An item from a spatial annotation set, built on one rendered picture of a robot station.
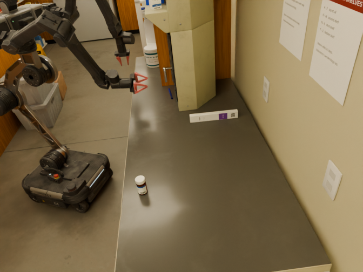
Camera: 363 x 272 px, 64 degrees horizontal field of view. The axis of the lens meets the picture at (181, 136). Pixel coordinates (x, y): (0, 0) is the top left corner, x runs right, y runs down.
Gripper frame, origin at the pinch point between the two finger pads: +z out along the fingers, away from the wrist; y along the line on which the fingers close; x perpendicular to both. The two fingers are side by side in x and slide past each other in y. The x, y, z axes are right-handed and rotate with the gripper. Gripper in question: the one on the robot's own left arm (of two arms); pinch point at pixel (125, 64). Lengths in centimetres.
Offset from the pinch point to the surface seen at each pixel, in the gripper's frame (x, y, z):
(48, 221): -34, -83, 111
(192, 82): -46, 42, -2
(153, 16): -46, 25, -39
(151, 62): 26.4, 17.2, 10.9
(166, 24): -46, 31, -35
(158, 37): -8.8, 25.4, -18.2
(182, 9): -46, 39, -41
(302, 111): -109, 76, -15
